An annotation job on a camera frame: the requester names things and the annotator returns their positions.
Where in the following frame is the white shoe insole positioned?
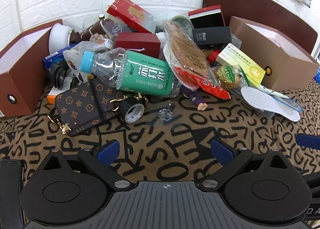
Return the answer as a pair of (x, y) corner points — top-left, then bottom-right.
(239, 86), (301, 122)

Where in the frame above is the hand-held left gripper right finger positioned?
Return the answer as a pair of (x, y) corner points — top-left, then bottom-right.
(199, 139), (288, 191)

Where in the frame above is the orange and white carton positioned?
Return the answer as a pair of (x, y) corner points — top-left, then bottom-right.
(47, 86), (66, 105)

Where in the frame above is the small dark red box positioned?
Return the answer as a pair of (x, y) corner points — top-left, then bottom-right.
(115, 32), (161, 59)

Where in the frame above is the brown letter-print cloth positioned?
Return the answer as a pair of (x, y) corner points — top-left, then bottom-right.
(0, 79), (320, 229)

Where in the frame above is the blue carton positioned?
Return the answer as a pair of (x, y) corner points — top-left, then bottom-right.
(42, 48), (73, 70)

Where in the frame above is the brown drip-pattern bottle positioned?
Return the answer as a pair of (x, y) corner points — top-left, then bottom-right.
(79, 18), (132, 42)

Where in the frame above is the shallow brown cardboard box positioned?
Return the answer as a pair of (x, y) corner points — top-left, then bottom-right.
(0, 19), (63, 118)

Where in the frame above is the red gift box gold pattern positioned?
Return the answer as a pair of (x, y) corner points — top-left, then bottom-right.
(106, 0), (157, 34)

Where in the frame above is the clear plastic hook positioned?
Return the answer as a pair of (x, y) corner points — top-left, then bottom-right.
(157, 100), (175, 121)

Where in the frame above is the wrapped round cookie packet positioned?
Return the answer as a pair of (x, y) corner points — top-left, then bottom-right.
(212, 65), (250, 90)

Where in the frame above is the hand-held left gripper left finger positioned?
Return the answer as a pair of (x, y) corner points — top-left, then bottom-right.
(44, 140), (133, 192)

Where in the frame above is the yellow medicine box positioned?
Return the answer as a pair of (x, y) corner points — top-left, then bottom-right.
(215, 43), (266, 87)

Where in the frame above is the white and blue toothbrush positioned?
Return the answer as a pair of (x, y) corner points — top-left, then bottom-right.
(259, 84), (303, 112)

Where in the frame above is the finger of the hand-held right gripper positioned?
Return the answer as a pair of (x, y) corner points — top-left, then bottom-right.
(296, 133), (320, 151)

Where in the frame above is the brown monogram purse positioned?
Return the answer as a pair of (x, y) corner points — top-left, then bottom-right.
(47, 78), (148, 137)

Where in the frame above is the black tape roll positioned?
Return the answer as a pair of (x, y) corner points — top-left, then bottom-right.
(118, 97), (145, 124)

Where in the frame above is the white bowl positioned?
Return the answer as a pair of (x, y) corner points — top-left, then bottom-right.
(49, 23), (73, 55)

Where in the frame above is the red and black box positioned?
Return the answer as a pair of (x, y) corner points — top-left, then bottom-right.
(188, 5), (226, 29)

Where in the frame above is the small doll figure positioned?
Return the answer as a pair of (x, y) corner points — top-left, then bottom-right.
(180, 86), (208, 111)

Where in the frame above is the green label water bottle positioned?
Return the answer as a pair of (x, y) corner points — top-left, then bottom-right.
(80, 48), (181, 98)

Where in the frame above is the crumpled printed plastic bag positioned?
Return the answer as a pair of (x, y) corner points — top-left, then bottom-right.
(62, 41), (113, 82)

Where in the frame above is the deep brown cardboard box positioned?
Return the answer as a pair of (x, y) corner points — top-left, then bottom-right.
(216, 16), (320, 92)

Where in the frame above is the clear cracker packet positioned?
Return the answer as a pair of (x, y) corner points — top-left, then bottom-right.
(163, 20), (231, 99)

